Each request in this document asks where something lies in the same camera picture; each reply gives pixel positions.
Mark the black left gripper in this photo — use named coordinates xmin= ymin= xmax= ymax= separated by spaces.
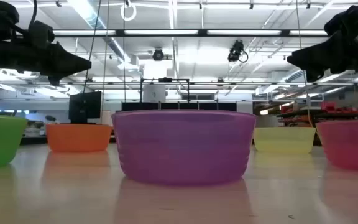
xmin=0 ymin=30 xmax=93 ymax=87

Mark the orange plastic bowl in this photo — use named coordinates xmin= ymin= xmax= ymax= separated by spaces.
xmin=45 ymin=123 xmax=113 ymax=154

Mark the yellow plastic bowl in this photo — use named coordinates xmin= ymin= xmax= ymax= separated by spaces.
xmin=253 ymin=126 xmax=317 ymax=154

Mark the pink plastic bowl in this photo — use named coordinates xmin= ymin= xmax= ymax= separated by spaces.
xmin=315 ymin=119 xmax=358 ymax=173

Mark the black computer monitor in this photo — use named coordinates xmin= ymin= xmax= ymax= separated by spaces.
xmin=68 ymin=90 xmax=103 ymax=124

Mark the shelf with red items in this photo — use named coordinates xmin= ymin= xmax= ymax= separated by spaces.
xmin=276 ymin=100 xmax=358 ymax=127

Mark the white box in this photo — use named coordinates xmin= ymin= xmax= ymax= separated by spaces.
xmin=142 ymin=84 xmax=167 ymax=104

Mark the black panel row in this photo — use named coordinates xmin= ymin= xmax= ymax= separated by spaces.
xmin=121 ymin=101 xmax=237 ymax=112

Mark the purple plastic bowl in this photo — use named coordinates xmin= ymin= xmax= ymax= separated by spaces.
xmin=111 ymin=109 xmax=257 ymax=187

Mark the thin yellowish hanging cable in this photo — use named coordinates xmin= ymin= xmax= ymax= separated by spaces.
xmin=295 ymin=0 xmax=313 ymax=127

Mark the black hanging cable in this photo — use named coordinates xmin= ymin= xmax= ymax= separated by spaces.
xmin=81 ymin=0 xmax=103 ymax=94

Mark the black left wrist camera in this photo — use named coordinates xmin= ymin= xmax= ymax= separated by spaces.
xmin=28 ymin=20 xmax=56 ymax=48

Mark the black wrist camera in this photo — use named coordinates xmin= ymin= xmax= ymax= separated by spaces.
xmin=323 ymin=6 xmax=358 ymax=35
xmin=28 ymin=20 xmax=56 ymax=48

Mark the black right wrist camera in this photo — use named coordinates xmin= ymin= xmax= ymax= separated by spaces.
xmin=323 ymin=6 xmax=358 ymax=35

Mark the black overhead frame beam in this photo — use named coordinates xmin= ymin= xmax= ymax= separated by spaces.
xmin=52 ymin=28 xmax=329 ymax=39

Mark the white cable loop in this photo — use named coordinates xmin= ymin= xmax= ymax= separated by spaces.
xmin=120 ymin=0 xmax=137 ymax=22

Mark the black hanging camera with cable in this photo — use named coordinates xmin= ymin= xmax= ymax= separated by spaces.
xmin=227 ymin=39 xmax=249 ymax=64

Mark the black round overhead camera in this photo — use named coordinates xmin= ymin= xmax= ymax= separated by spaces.
xmin=152 ymin=47 xmax=165 ymax=62

